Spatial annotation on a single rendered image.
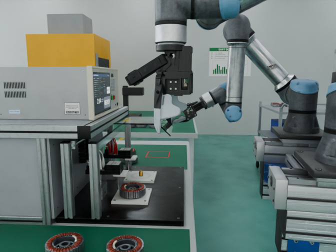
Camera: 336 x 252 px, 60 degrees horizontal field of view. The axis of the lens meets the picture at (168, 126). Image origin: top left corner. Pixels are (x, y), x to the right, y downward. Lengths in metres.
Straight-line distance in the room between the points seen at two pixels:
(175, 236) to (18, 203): 0.58
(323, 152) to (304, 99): 0.48
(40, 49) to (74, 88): 4.05
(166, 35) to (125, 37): 6.00
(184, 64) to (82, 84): 0.56
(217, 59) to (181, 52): 5.85
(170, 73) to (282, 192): 0.47
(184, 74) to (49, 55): 4.53
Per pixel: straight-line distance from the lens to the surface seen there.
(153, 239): 1.03
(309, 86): 1.39
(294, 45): 6.93
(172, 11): 0.69
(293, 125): 1.41
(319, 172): 0.86
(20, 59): 7.47
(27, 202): 1.21
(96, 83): 1.19
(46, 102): 1.22
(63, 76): 1.18
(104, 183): 1.31
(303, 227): 0.96
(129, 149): 1.47
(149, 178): 1.47
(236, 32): 1.35
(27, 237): 1.14
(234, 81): 1.35
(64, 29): 5.34
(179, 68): 0.69
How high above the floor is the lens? 1.28
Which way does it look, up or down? 10 degrees down
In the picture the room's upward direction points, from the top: straight up
